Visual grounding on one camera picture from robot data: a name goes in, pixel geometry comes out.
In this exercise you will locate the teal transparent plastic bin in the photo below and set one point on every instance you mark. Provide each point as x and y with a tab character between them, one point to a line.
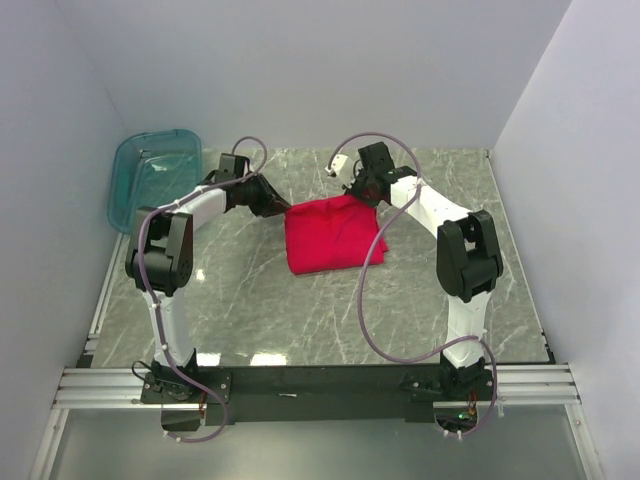
152	169

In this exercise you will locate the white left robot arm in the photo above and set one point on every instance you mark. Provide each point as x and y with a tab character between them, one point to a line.
160	260

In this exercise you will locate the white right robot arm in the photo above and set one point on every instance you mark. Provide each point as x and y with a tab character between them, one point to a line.
468	255

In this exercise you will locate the red t-shirt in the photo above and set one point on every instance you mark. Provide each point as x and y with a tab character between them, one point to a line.
329	234

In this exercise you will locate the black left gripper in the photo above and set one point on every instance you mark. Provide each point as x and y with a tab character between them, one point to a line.
271	201

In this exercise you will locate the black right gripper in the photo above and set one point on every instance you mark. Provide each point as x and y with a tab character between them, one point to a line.
352	186

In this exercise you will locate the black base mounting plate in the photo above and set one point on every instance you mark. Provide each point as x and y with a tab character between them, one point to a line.
316	393

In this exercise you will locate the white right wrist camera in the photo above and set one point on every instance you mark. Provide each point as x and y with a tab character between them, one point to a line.
337	165

